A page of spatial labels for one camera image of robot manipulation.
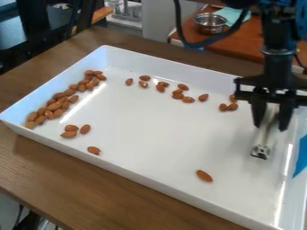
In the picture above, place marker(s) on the white tray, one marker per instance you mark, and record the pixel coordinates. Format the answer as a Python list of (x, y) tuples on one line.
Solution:
[(160, 131)]

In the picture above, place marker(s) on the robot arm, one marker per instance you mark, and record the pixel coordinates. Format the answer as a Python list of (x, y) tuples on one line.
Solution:
[(280, 21)]

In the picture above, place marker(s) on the teal cloth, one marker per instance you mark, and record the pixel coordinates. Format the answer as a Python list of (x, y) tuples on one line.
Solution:
[(236, 15)]

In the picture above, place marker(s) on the silver bar tool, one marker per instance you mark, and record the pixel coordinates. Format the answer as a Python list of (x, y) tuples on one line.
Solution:
[(263, 143)]

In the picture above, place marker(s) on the pile of brown bits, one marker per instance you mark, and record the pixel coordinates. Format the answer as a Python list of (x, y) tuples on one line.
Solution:
[(172, 88), (228, 105), (74, 131), (64, 99)]

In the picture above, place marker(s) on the silver pot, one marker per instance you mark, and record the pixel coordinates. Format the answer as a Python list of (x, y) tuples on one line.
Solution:
[(209, 23)]

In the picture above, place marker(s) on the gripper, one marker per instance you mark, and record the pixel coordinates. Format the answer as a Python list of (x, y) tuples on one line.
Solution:
[(277, 67)]

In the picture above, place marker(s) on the wooden side table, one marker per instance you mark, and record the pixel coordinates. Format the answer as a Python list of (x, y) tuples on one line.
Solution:
[(244, 40)]

